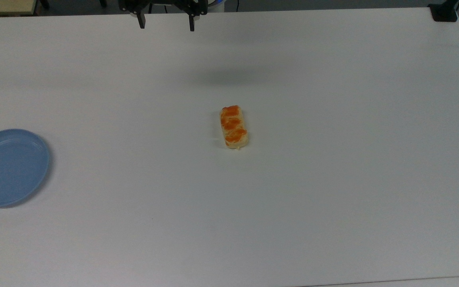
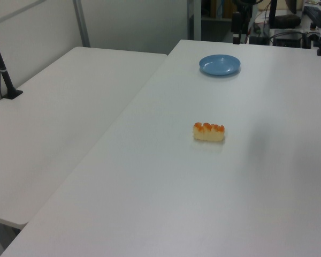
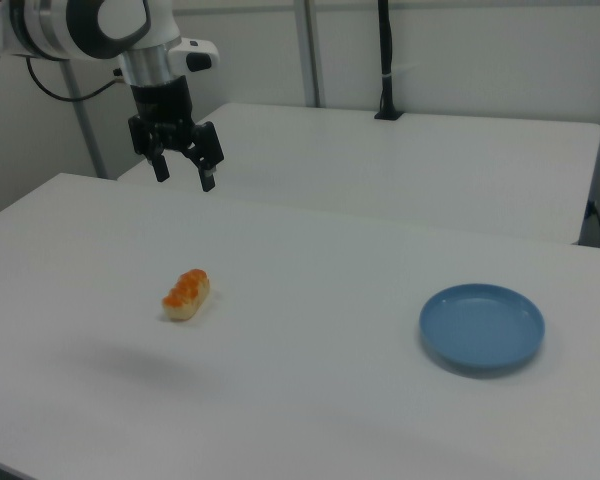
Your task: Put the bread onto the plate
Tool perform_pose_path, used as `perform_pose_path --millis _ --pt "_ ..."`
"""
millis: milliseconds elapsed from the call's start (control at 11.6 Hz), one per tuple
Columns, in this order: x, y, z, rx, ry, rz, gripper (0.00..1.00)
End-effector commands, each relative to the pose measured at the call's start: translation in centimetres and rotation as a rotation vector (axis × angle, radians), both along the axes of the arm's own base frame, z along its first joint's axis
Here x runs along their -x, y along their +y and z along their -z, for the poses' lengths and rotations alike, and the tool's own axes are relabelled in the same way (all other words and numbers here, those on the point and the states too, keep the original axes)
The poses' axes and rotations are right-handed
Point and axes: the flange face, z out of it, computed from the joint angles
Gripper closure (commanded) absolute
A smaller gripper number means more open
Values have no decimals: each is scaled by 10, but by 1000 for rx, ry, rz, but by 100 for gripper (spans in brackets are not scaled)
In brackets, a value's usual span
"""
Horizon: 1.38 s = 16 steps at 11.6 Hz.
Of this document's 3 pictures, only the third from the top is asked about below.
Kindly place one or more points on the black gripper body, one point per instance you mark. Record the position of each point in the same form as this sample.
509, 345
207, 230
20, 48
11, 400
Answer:
162, 107

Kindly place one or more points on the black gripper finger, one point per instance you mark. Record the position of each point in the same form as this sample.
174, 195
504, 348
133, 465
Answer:
159, 169
208, 179

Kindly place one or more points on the toy bread with orange topping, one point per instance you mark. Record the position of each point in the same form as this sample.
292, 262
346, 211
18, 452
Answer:
186, 296

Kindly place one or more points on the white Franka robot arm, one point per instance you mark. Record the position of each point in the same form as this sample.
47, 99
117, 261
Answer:
80, 30

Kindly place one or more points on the blue round plate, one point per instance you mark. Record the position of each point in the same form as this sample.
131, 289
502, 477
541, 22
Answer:
481, 330

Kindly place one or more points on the black pole stand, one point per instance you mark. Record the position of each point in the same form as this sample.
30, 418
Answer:
387, 60

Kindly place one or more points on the grey metal frame post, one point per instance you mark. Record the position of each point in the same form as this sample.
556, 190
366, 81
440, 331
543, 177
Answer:
310, 50
82, 120

